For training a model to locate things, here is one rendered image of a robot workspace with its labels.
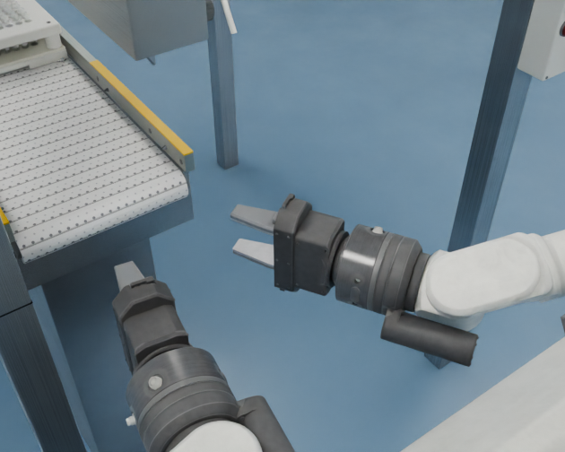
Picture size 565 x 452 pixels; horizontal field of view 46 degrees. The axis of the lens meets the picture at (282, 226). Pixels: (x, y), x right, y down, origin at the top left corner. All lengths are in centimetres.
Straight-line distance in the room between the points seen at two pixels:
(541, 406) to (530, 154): 242
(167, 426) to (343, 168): 201
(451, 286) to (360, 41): 278
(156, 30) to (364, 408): 121
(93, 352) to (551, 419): 110
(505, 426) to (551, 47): 99
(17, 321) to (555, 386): 71
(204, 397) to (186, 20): 48
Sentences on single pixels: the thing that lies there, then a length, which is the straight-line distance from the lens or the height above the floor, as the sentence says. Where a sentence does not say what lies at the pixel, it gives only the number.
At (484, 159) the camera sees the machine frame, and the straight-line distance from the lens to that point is 144.
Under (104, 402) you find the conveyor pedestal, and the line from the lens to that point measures 147.
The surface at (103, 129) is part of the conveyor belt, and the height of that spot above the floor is 89.
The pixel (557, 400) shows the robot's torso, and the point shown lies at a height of 123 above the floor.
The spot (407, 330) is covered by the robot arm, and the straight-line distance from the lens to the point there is 71.
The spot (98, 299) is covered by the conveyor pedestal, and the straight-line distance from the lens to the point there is 126.
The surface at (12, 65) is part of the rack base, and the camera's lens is 134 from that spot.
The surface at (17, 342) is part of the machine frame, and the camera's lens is 96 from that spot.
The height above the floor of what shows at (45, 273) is 80.
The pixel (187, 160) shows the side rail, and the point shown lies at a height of 92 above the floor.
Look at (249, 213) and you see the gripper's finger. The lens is 76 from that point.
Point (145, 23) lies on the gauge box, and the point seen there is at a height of 115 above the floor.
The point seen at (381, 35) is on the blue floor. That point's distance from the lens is 348.
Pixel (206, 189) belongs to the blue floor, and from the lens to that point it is 242.
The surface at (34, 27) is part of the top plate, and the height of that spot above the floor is 96.
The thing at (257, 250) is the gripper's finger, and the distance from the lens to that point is 79.
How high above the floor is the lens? 150
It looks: 42 degrees down
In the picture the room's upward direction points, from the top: straight up
